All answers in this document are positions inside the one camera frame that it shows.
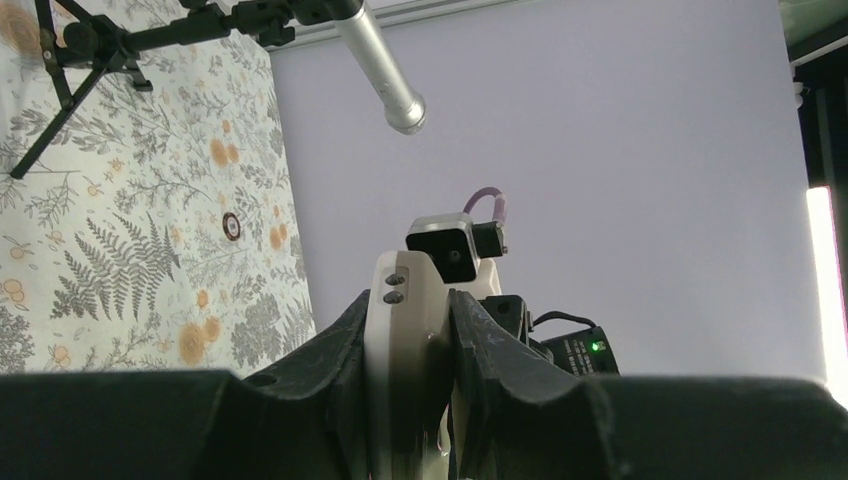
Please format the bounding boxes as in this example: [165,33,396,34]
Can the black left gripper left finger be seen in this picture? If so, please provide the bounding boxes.
[1,293,369,479]

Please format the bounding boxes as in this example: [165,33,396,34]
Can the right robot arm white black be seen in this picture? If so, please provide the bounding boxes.
[481,295,620,377]

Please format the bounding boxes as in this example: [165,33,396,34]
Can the black tripod microphone stand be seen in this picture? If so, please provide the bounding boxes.
[10,0,365,180]

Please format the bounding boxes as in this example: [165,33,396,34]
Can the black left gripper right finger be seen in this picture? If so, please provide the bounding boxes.
[449,290,847,479]

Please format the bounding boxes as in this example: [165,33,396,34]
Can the beige remote control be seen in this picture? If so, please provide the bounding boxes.
[363,251,453,479]

